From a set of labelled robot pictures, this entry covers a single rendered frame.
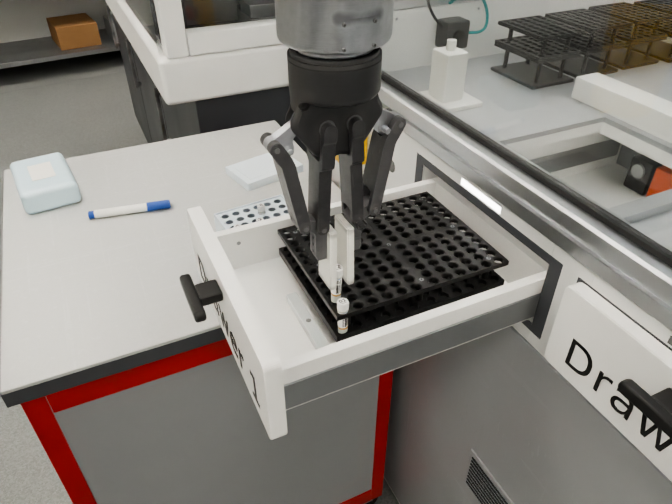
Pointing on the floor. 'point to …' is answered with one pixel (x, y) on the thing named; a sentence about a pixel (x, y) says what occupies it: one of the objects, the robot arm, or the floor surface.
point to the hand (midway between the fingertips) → (335, 251)
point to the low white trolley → (161, 345)
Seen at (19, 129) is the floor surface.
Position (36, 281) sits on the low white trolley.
